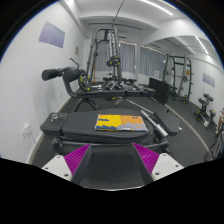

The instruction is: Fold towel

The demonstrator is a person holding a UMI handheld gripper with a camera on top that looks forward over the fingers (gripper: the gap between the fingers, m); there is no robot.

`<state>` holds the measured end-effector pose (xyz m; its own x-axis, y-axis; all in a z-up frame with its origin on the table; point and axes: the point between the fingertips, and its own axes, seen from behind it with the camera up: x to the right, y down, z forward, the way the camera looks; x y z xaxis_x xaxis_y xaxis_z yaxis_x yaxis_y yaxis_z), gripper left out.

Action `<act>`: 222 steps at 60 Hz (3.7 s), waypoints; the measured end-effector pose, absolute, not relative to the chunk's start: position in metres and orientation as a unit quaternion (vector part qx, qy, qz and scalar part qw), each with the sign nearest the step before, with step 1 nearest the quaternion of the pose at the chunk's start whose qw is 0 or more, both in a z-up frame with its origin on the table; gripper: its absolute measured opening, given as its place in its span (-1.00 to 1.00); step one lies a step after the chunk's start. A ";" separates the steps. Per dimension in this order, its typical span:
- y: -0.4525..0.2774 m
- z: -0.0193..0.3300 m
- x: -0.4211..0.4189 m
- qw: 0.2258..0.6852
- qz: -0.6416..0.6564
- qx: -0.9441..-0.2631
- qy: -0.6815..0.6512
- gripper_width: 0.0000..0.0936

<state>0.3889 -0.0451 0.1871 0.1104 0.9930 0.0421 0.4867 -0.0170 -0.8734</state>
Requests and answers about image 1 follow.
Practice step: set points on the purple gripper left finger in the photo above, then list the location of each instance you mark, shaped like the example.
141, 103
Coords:
72, 166

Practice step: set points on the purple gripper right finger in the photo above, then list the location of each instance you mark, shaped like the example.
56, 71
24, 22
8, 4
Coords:
154, 166

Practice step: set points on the yellow blue folded towel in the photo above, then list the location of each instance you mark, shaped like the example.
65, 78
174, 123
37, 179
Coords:
109, 122

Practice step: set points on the silver barbell bar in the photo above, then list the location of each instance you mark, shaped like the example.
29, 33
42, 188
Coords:
147, 114

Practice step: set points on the black padded weight bench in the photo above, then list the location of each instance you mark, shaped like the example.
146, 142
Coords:
79, 129

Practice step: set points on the small black bench pad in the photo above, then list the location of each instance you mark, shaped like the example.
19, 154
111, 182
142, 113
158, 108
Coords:
53, 124

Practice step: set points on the black dumbbell rack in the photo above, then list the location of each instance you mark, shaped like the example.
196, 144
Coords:
201, 113

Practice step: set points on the black leg curl bench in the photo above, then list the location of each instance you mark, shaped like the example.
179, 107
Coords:
78, 85

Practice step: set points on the mirrored squat rack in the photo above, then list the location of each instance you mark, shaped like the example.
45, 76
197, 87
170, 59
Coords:
178, 74

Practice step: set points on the grey window curtain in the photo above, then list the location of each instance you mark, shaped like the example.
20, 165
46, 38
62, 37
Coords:
151, 62

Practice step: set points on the black power rack machine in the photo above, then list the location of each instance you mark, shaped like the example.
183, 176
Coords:
110, 37

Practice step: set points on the white wall socket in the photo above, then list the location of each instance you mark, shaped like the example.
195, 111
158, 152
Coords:
26, 130

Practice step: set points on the purple wall poster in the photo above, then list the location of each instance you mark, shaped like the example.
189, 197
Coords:
50, 34

